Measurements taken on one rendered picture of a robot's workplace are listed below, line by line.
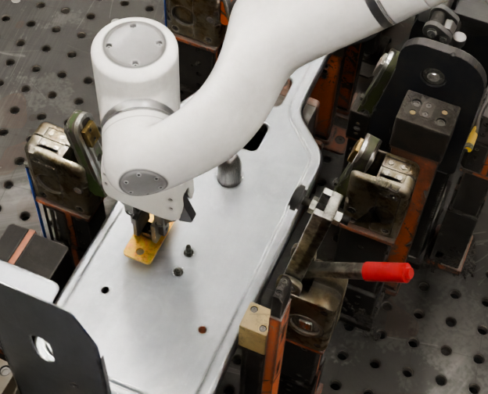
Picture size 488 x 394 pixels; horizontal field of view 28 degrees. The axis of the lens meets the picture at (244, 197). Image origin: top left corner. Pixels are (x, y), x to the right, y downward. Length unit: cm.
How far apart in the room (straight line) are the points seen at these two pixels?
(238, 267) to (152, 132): 35
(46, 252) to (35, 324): 40
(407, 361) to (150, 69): 74
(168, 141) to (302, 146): 45
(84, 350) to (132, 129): 21
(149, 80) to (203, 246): 35
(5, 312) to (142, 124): 21
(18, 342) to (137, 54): 29
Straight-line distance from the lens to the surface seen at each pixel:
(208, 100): 89
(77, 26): 188
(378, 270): 108
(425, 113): 123
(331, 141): 170
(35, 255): 127
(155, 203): 111
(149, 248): 121
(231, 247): 123
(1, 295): 86
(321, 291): 115
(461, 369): 153
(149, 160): 91
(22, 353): 96
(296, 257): 109
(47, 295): 121
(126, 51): 95
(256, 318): 111
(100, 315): 119
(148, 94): 94
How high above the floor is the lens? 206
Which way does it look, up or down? 56 degrees down
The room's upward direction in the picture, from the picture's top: 3 degrees clockwise
